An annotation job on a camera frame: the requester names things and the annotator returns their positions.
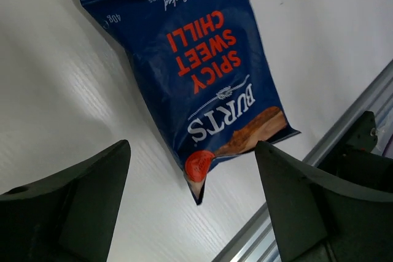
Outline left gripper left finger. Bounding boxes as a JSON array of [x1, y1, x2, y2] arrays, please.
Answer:
[[1, 140, 131, 261]]

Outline aluminium mounting rail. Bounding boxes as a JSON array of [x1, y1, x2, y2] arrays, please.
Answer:
[[216, 65, 392, 261]]

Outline blue Burts bag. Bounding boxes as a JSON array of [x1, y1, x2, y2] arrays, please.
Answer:
[[79, 0, 297, 204]]

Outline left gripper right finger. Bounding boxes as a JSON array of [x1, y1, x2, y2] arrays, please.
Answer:
[[255, 142, 392, 261]]

